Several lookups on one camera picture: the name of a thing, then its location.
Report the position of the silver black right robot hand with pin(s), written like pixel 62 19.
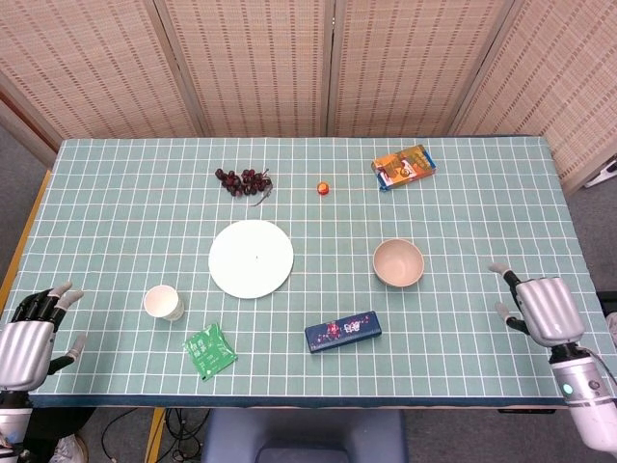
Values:
pixel 549 308

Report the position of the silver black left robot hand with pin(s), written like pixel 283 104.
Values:
pixel 24 347

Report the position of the white leaf-print paper cup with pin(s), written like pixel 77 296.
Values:
pixel 161 303

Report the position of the off-white bowl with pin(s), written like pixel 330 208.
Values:
pixel 398 265

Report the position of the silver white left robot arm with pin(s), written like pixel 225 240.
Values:
pixel 12 419

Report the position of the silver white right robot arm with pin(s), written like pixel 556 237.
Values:
pixel 585 400

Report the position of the white round plate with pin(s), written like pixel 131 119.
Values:
pixel 250 260

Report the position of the white shoe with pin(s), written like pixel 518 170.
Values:
pixel 67 451

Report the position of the white plastic device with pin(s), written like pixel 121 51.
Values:
pixel 605 174

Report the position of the green tea packet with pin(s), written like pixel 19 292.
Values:
pixel 209 352

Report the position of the orange snack box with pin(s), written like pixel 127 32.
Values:
pixel 404 166

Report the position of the dark blue floral box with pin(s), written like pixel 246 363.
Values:
pixel 343 333

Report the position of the green grid tablecloth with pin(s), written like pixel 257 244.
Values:
pixel 337 217

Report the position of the orange red bottle cap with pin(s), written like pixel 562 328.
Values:
pixel 323 188

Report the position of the dark red grape bunch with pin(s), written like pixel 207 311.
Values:
pixel 241 182

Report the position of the blue chair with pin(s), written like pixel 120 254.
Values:
pixel 303 436

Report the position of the woven bamboo folding screen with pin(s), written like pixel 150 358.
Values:
pixel 289 67

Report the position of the yellow wooden table frame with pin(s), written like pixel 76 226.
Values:
pixel 29 222

